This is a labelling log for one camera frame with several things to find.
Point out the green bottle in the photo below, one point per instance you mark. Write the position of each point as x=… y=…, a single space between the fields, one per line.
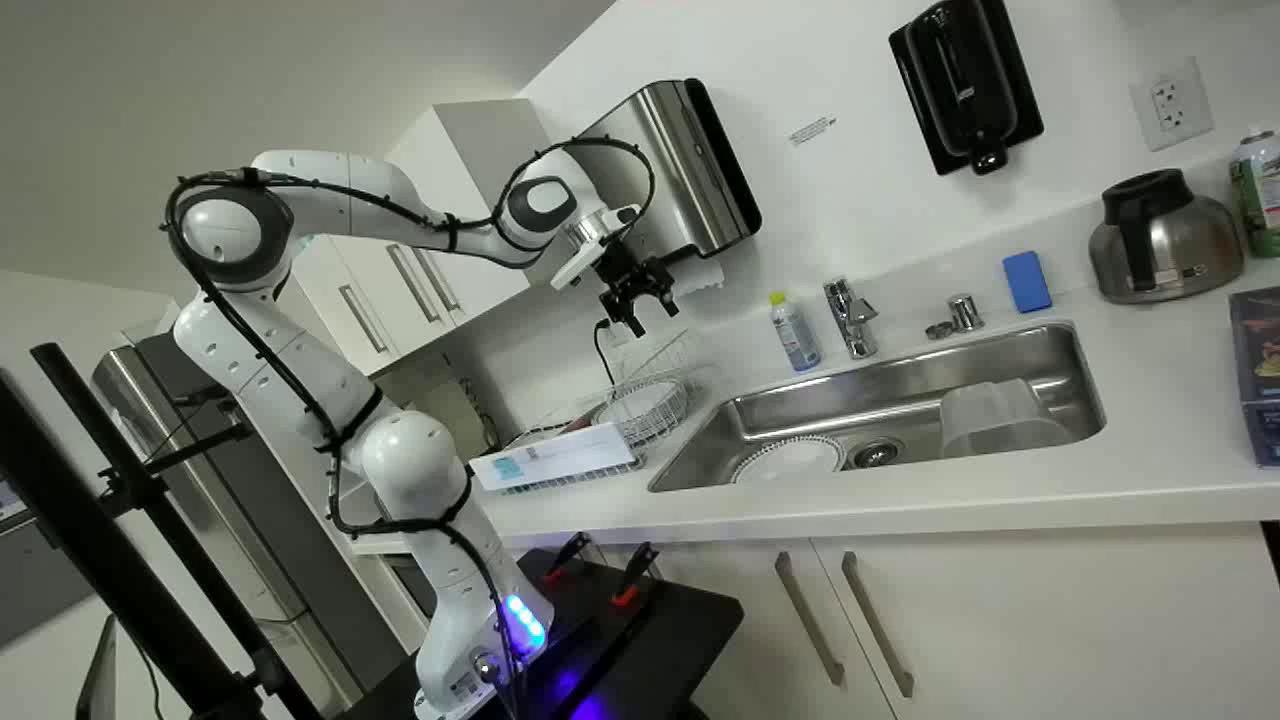
x=1259 y=193

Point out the black red clamp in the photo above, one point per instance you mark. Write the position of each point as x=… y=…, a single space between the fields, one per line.
x=566 y=557
x=634 y=576

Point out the white plate blue dots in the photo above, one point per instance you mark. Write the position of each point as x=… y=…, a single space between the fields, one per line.
x=785 y=461

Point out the chrome sink side fitting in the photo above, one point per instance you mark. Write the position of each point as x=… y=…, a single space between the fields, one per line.
x=956 y=319

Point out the steel coffee carafe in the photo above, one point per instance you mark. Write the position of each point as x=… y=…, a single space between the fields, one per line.
x=1160 y=243

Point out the stainless paper towel dispenser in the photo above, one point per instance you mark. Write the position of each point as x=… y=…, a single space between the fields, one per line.
x=682 y=163

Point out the white wall power outlet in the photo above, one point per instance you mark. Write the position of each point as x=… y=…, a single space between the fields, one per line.
x=1173 y=103

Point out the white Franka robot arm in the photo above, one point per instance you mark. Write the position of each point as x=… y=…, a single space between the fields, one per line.
x=400 y=461

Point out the stainless steel appliance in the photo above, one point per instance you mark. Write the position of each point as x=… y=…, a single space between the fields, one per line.
x=225 y=505

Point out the sink drain strainer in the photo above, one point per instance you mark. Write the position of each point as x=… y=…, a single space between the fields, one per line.
x=872 y=453

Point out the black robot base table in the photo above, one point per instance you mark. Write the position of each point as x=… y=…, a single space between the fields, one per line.
x=601 y=653

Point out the translucent plastic container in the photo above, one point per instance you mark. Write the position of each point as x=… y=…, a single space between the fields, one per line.
x=994 y=416

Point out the black wall soap dispenser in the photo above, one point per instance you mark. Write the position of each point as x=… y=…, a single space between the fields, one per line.
x=965 y=87

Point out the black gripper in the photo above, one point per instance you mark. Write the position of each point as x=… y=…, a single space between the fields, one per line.
x=634 y=268

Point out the white wall cabinet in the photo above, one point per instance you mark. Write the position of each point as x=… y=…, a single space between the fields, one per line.
x=415 y=254

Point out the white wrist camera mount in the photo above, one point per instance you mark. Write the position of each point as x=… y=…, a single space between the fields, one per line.
x=588 y=244

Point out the clear dish soap bottle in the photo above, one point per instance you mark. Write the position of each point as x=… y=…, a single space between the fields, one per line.
x=795 y=335

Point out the white base cabinet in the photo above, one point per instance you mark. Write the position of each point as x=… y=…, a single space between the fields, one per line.
x=1014 y=627

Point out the black camera stand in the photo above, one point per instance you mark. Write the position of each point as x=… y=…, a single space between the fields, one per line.
x=113 y=520

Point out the stainless steel sink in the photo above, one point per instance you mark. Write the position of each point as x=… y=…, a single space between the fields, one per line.
x=891 y=402

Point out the blue sponge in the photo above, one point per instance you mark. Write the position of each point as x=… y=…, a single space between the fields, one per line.
x=1027 y=283

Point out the clear round dish rack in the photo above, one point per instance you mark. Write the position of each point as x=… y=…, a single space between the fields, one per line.
x=648 y=404

